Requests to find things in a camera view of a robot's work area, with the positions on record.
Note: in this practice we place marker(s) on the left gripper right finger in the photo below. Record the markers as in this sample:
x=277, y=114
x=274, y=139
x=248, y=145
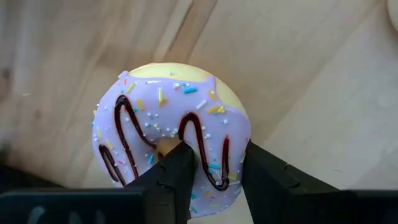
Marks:
x=273, y=193

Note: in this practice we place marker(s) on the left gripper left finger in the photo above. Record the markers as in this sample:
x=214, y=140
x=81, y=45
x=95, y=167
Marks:
x=171, y=186

